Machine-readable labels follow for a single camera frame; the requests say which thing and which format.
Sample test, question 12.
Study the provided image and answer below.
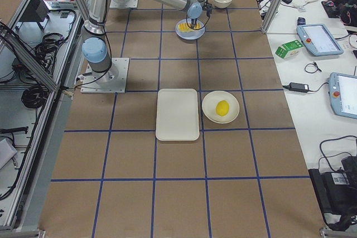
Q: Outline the yellow bread piece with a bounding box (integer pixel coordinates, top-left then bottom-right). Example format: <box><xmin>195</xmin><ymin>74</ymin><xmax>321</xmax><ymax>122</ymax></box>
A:
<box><xmin>177</xmin><ymin>21</ymin><xmax>201</xmax><ymax>33</ymax></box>

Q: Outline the light blue plate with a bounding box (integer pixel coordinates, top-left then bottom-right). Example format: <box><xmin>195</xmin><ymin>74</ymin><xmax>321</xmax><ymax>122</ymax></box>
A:
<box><xmin>175</xmin><ymin>19</ymin><xmax>205</xmax><ymax>40</ymax></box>

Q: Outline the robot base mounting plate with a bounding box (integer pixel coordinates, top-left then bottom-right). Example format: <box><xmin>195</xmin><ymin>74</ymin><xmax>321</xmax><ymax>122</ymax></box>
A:
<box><xmin>80</xmin><ymin>58</ymin><xmax>129</xmax><ymax>94</ymax></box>

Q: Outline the cream round plate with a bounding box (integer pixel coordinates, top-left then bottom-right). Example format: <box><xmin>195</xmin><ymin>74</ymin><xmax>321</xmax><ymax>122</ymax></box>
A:
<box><xmin>202</xmin><ymin>91</ymin><xmax>240</xmax><ymax>124</ymax></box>

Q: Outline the yellow lemon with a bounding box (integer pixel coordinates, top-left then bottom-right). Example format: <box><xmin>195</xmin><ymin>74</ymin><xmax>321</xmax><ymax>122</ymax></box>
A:
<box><xmin>215</xmin><ymin>100</ymin><xmax>230</xmax><ymax>116</ymax></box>

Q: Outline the white rectangular tray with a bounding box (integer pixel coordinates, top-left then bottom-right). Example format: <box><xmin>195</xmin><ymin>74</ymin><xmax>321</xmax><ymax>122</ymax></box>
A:
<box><xmin>156</xmin><ymin>89</ymin><xmax>200</xmax><ymax>141</ymax></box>

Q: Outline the green white carton box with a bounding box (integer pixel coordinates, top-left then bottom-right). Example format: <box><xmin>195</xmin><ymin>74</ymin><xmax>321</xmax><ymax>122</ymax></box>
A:
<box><xmin>275</xmin><ymin>40</ymin><xmax>303</xmax><ymax>59</ymax></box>

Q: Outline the black power adapter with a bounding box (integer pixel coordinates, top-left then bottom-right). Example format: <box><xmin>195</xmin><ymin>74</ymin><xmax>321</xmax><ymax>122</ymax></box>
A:
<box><xmin>282</xmin><ymin>82</ymin><xmax>310</xmax><ymax>93</ymax></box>

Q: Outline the upper teach pendant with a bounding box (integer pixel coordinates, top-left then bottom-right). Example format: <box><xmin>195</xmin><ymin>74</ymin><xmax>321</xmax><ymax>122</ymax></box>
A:
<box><xmin>296</xmin><ymin>24</ymin><xmax>344</xmax><ymax>56</ymax></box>

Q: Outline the teach pendant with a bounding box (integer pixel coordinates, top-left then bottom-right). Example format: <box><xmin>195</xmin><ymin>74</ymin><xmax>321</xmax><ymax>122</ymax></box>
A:
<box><xmin>296</xmin><ymin>24</ymin><xmax>344</xmax><ymax>56</ymax></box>
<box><xmin>328</xmin><ymin>72</ymin><xmax>356</xmax><ymax>119</ymax></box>

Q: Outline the lower teach pendant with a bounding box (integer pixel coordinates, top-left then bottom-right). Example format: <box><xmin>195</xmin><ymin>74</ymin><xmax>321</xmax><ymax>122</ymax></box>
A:
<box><xmin>328</xmin><ymin>72</ymin><xmax>356</xmax><ymax>119</ymax></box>

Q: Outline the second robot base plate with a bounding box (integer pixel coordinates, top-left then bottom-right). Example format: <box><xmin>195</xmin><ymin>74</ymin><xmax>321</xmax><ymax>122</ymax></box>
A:
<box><xmin>110</xmin><ymin>0</ymin><xmax>138</xmax><ymax>9</ymax></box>

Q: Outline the small black cable loop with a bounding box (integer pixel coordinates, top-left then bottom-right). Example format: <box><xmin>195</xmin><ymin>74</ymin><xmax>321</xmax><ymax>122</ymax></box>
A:
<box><xmin>304</xmin><ymin>61</ymin><xmax>322</xmax><ymax>74</ymax></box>

